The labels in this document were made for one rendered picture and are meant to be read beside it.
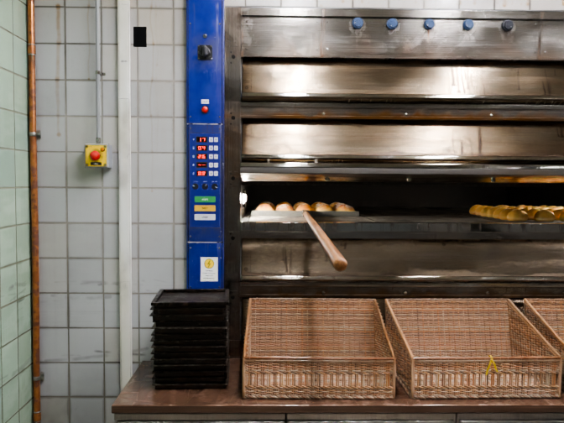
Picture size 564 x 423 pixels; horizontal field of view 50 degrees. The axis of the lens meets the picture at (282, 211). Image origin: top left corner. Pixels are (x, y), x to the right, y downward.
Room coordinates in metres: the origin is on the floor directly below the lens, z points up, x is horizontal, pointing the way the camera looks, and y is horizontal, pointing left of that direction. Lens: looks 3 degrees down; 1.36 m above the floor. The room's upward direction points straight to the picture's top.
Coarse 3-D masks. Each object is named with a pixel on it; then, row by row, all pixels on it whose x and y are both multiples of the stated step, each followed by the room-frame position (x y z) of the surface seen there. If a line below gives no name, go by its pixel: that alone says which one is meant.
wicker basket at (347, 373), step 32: (256, 320) 2.54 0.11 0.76; (288, 320) 2.54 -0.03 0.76; (320, 320) 2.55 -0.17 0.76; (352, 320) 2.54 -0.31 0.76; (256, 352) 2.51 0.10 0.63; (288, 352) 2.51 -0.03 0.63; (320, 352) 2.51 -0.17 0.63; (352, 352) 2.51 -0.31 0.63; (384, 352) 2.30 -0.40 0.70; (256, 384) 2.23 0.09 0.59; (288, 384) 2.11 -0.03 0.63; (320, 384) 2.11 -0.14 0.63; (352, 384) 2.23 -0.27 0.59; (384, 384) 2.23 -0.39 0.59
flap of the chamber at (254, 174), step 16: (256, 176) 2.53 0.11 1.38; (272, 176) 2.53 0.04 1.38; (288, 176) 2.53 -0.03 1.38; (304, 176) 2.52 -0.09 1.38; (320, 176) 2.52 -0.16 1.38; (336, 176) 2.52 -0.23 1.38; (352, 176) 2.52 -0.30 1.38; (368, 176) 2.52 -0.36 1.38; (384, 176) 2.52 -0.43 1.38; (400, 176) 2.52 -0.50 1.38; (416, 176) 2.52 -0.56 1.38; (432, 176) 2.51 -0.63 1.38; (448, 176) 2.51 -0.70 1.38; (464, 176) 2.51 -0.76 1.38; (480, 176) 2.51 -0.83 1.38; (496, 176) 2.51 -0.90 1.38; (512, 176) 2.51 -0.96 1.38; (528, 176) 2.51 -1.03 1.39; (544, 176) 2.51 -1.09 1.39; (560, 176) 2.51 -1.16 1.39
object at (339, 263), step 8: (304, 216) 2.82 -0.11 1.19; (312, 224) 2.17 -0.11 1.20; (320, 232) 1.82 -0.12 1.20; (320, 240) 1.70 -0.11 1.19; (328, 240) 1.60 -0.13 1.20; (328, 248) 1.45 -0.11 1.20; (336, 248) 1.42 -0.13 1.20; (328, 256) 1.39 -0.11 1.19; (336, 256) 1.29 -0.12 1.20; (336, 264) 1.25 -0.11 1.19; (344, 264) 1.25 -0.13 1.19
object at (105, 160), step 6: (90, 144) 2.51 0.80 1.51; (96, 144) 2.51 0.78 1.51; (102, 144) 2.51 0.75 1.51; (108, 144) 2.53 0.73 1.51; (90, 150) 2.51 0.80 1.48; (96, 150) 2.51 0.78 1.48; (108, 150) 2.52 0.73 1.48; (102, 156) 2.51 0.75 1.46; (108, 156) 2.52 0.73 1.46; (90, 162) 2.51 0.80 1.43; (96, 162) 2.51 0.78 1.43; (102, 162) 2.51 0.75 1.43; (108, 162) 2.52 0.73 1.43
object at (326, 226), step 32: (256, 224) 2.60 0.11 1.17; (288, 224) 2.60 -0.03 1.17; (320, 224) 2.60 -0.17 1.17; (352, 224) 2.61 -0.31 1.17; (384, 224) 2.61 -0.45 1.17; (416, 224) 2.61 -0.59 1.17; (448, 224) 2.62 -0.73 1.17; (480, 224) 2.62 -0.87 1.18; (512, 224) 2.62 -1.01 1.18; (544, 224) 2.63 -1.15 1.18
